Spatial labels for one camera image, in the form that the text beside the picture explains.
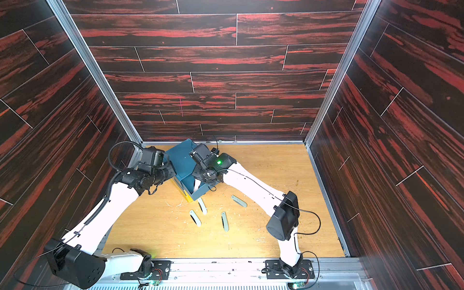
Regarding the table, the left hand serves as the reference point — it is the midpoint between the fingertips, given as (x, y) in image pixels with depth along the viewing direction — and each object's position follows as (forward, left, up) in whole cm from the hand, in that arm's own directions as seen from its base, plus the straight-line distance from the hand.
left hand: (176, 168), depth 80 cm
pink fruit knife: (-7, -10, -2) cm, 12 cm away
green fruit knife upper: (-4, -29, -22) cm, 37 cm away
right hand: (-1, -11, -1) cm, 11 cm away
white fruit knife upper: (-9, -11, -22) cm, 26 cm away
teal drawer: (-7, -12, -6) cm, 15 cm away
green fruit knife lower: (-15, -22, -22) cm, 34 cm away
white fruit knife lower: (-14, -7, -23) cm, 27 cm away
